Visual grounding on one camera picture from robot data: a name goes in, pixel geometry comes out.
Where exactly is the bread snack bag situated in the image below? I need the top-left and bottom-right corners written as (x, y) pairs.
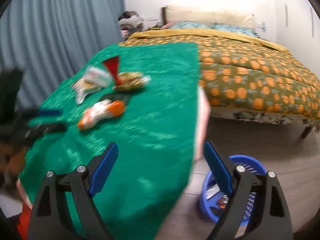
top-left (72, 77), bottom-right (102, 105)

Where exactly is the beige padded headboard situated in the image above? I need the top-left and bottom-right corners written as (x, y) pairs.
top-left (161, 5), bottom-right (256, 30)

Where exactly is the teal floral pillow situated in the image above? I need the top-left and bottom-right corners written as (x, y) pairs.
top-left (169, 21), bottom-right (214, 29)
top-left (213, 23), bottom-right (260, 38)

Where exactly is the orange white snack wrapper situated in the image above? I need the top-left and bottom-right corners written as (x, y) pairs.
top-left (77, 99), bottom-right (126, 131)

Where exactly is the red paper box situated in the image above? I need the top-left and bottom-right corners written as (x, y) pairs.
top-left (103, 56), bottom-right (121, 86)

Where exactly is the blue mesh trash basket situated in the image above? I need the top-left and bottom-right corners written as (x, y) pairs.
top-left (199, 155), bottom-right (266, 226)

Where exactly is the orange fuzzy sleeve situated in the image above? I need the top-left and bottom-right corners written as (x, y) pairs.
top-left (17, 203), bottom-right (31, 240)

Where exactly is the teal floral pillow right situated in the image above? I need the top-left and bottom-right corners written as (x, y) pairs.
top-left (213, 23), bottom-right (260, 38)

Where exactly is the pile of clothes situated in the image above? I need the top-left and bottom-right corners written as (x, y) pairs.
top-left (118, 11), bottom-right (144, 39)

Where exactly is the green satin cloth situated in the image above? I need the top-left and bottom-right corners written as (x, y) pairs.
top-left (20, 42), bottom-right (199, 239)

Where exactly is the left hand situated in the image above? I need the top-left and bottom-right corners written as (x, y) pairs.
top-left (1, 142), bottom-right (28, 177)

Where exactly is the teal floral pillow left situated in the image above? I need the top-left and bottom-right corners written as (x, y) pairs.
top-left (169, 21), bottom-right (214, 29)

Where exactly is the white green milk carton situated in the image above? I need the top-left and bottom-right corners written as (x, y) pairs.
top-left (205, 184), bottom-right (220, 200)

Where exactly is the pink striped mattress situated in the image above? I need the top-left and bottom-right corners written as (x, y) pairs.
top-left (193, 85), bottom-right (211, 161)

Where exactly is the orange floral quilt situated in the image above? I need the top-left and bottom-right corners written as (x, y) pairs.
top-left (123, 28), bottom-right (319, 120)

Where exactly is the light blue small box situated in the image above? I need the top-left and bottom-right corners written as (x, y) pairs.
top-left (83, 66), bottom-right (112, 88)

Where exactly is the blue grey curtain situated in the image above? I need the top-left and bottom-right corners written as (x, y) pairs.
top-left (1, 0), bottom-right (124, 108)

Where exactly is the white wardrobe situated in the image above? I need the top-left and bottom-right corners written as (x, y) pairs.
top-left (275, 0), bottom-right (319, 76)

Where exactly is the gold brown snack wrapper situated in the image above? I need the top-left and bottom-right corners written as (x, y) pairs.
top-left (113, 72), bottom-right (151, 92)

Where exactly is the dark mesh fruit sleeve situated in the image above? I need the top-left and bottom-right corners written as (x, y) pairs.
top-left (99, 92), bottom-right (131, 105)

